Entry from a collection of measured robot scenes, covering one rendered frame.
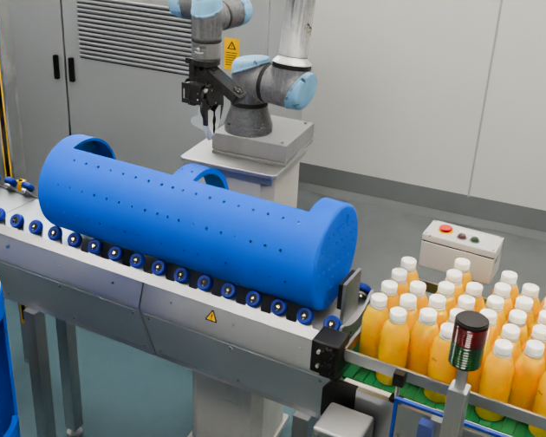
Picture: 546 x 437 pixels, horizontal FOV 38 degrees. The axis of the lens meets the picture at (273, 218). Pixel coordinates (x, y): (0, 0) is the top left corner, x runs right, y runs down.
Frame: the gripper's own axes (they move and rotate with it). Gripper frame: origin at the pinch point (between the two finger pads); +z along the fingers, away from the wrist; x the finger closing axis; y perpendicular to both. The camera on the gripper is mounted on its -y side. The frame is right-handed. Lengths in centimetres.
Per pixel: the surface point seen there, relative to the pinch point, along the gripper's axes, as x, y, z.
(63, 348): -6, 63, 95
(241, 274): 12.3, -16.8, 30.1
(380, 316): 12, -55, 29
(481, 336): 37, -82, 11
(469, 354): 38, -80, 15
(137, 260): 9.5, 18.1, 38.1
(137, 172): 6.0, 19.9, 13.2
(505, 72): -275, -19, 43
